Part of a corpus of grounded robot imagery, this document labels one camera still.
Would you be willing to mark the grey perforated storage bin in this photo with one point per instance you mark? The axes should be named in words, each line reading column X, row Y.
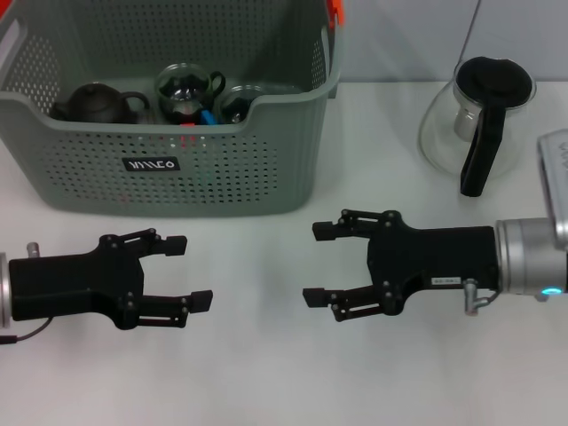
column 222, row 186

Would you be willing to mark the blue toy brick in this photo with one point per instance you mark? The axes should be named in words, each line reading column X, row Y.
column 207, row 118

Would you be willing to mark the left gripper metal connector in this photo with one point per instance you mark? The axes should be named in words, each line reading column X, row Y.
column 33, row 249

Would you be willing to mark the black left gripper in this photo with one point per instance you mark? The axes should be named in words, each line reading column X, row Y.
column 66, row 284

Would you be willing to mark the glass teacup black sleeve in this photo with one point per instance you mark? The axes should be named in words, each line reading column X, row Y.
column 184, row 95
column 235, row 106

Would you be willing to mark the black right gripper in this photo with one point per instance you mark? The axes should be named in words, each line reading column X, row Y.
column 435, row 257

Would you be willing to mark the dark clay teapot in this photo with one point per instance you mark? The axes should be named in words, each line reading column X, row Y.
column 95, row 104

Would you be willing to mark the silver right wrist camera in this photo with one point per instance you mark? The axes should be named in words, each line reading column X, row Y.
column 557, row 186

